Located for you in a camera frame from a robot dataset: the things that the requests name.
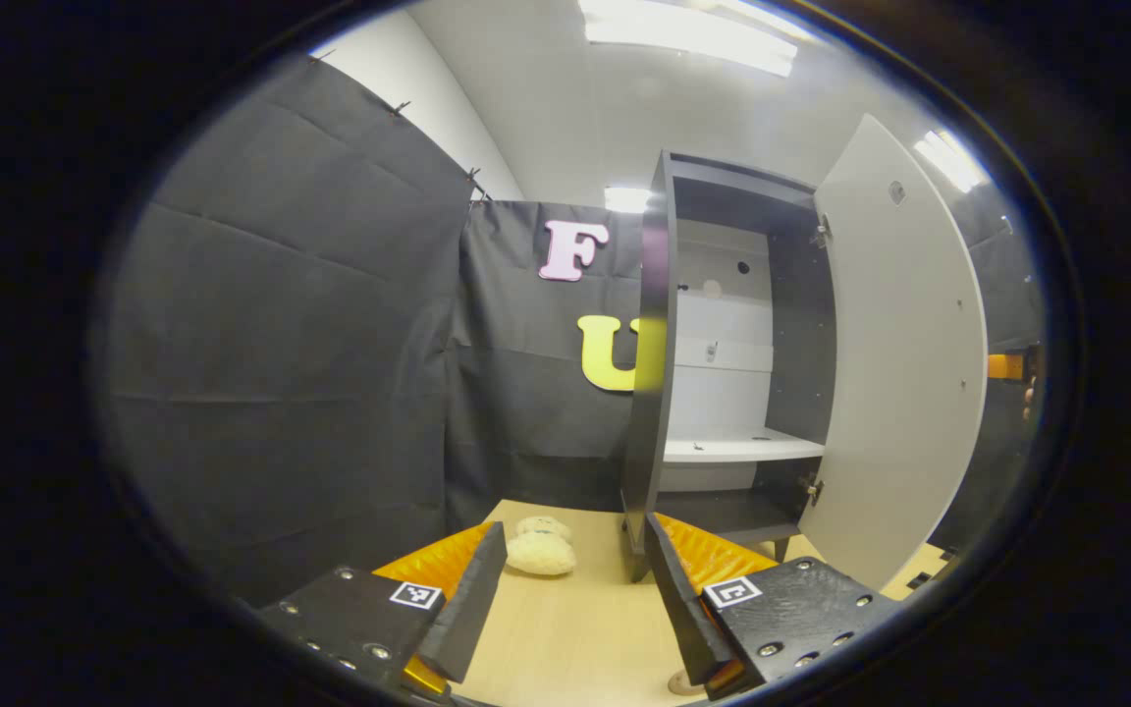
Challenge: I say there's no double ceiling light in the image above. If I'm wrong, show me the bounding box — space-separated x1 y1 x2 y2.
914 130 991 194

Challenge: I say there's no cream plush toy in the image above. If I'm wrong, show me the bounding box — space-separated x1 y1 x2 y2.
505 516 577 576

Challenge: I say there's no large ceiling light panel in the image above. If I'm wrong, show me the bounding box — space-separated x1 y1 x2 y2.
580 0 812 78

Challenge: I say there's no dark grey cabinet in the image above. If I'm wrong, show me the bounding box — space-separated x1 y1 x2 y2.
621 149 836 582

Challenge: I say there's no black backdrop cloth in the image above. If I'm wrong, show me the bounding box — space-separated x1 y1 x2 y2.
94 54 1048 605

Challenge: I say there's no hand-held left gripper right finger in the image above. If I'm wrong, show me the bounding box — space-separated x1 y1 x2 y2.
644 511 905 700

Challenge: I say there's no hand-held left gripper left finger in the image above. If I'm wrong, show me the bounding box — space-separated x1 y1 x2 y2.
259 520 508 696

